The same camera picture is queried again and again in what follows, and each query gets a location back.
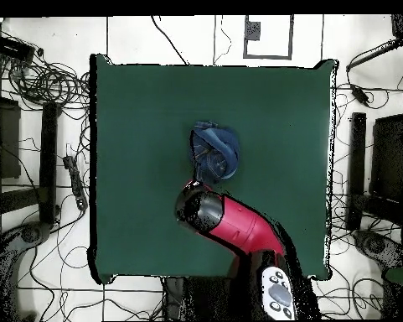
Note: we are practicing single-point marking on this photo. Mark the blue denim jeans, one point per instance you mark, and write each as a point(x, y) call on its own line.
point(214, 151)

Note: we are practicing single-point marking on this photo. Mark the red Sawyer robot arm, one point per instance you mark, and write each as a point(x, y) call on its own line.
point(244, 224)

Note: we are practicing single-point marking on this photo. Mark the dark flat panel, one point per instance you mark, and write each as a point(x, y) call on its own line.
point(8, 141)
point(388, 157)

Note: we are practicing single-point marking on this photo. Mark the dark green table cloth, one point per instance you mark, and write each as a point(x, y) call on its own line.
point(137, 117)

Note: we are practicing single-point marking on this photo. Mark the black power strip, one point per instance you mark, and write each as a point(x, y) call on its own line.
point(76, 182)

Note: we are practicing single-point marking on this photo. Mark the black stand beam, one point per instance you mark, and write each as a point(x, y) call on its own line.
point(48, 161)
point(357, 161)

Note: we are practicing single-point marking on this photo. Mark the small grey box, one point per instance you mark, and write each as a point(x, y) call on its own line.
point(253, 30)

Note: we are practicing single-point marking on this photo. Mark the black power adapter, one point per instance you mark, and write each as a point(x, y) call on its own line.
point(359, 95)

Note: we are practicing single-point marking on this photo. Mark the black electronics box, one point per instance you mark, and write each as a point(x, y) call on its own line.
point(11, 48)

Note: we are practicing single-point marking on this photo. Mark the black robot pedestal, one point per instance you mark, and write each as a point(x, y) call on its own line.
point(201, 298)

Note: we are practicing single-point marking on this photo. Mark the grey rectangular frame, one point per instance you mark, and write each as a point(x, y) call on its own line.
point(291, 37)

